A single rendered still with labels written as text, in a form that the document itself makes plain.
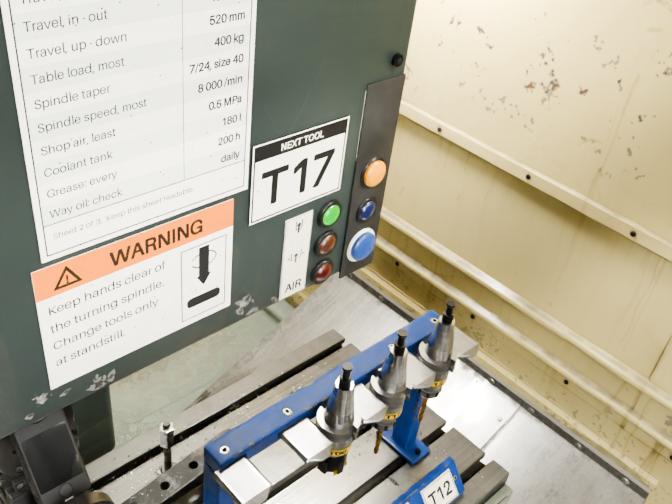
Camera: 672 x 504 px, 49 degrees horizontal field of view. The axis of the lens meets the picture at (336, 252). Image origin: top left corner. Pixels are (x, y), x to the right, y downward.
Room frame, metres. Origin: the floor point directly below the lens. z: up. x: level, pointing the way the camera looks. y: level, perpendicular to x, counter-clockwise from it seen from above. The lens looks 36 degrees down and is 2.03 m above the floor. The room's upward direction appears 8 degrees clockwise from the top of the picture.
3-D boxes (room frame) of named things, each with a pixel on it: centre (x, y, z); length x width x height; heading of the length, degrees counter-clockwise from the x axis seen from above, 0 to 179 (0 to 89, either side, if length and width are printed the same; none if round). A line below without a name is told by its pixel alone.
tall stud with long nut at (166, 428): (0.80, 0.24, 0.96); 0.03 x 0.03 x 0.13
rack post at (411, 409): (0.94, -0.18, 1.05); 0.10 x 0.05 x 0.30; 48
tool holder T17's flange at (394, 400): (0.78, -0.11, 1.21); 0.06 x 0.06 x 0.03
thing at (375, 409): (0.74, -0.07, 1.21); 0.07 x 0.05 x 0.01; 48
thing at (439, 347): (0.86, -0.18, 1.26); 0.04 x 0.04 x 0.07
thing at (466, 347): (0.91, -0.22, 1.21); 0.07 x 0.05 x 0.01; 48
